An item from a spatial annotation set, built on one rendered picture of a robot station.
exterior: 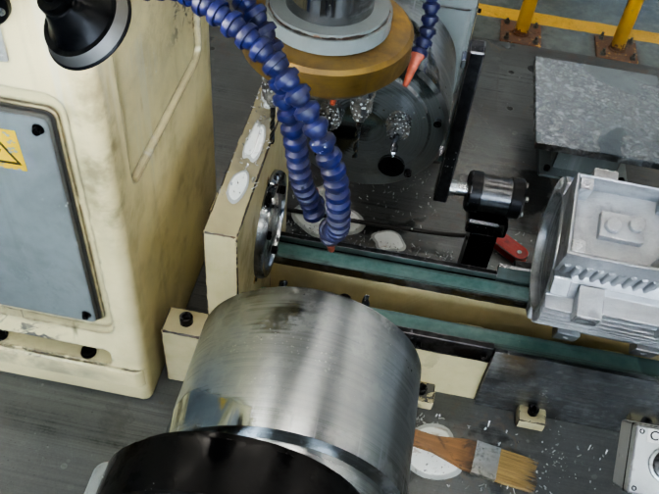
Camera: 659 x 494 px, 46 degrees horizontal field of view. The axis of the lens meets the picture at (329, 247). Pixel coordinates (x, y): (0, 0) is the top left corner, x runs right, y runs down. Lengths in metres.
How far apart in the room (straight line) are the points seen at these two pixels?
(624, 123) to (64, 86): 1.06
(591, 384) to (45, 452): 0.74
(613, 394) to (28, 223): 0.77
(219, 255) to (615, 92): 0.94
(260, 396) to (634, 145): 0.95
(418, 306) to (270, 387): 0.50
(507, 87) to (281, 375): 1.13
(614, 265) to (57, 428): 0.75
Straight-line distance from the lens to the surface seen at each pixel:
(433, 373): 1.13
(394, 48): 0.81
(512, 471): 1.13
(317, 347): 0.74
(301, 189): 0.75
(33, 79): 0.76
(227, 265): 0.89
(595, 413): 1.18
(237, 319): 0.79
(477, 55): 0.98
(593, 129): 1.49
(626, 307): 0.99
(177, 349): 1.09
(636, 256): 0.95
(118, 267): 0.91
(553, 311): 0.98
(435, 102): 1.14
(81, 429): 1.14
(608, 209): 0.96
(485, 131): 1.60
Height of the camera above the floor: 1.78
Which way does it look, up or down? 48 degrees down
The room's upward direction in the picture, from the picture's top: 6 degrees clockwise
